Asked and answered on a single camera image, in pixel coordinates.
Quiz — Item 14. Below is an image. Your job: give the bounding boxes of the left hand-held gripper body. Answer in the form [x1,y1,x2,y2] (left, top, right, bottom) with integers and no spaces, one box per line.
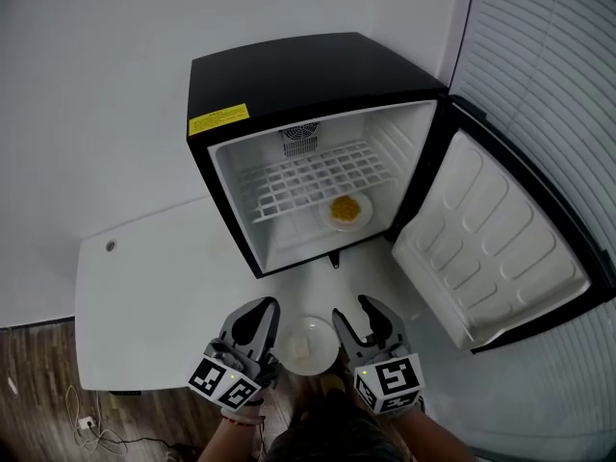
[187,337,283,411]

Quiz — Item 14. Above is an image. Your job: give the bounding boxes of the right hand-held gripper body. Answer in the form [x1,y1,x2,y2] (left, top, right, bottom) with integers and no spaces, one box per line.
[346,337,427,417]

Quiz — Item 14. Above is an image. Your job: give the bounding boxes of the white round plate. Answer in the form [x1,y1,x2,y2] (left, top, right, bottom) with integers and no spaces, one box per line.
[318,191,374,233]
[280,315,341,377]

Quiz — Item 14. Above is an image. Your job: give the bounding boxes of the yellow corn kernel food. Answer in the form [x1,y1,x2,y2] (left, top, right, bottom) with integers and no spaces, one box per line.
[328,195,362,222]

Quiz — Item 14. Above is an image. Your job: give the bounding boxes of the black mini fridge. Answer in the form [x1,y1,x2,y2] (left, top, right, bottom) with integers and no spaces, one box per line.
[185,31,616,355]

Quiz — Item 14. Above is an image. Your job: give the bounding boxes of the person's left forearm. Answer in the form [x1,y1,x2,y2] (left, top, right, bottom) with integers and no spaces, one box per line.
[196,414,269,462]

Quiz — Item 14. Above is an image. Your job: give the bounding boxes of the person's right forearm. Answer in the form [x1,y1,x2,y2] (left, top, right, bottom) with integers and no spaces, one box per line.
[384,404,477,462]

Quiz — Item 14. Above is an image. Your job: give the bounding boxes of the person's shoe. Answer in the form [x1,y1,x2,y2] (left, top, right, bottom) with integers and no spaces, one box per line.
[320,372,347,397]

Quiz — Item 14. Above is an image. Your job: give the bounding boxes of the person's dark clothing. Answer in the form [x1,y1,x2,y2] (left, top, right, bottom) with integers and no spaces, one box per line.
[264,395,410,462]

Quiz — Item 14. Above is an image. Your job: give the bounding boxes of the yellow warning label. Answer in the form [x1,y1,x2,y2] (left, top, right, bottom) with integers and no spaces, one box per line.
[188,103,250,138]

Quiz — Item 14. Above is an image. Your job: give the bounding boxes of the white window blinds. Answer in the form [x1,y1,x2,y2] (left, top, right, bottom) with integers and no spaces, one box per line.
[449,0,616,462]

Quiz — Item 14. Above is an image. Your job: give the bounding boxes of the white cable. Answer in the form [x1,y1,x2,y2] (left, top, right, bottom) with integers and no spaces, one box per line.
[64,385,129,456]

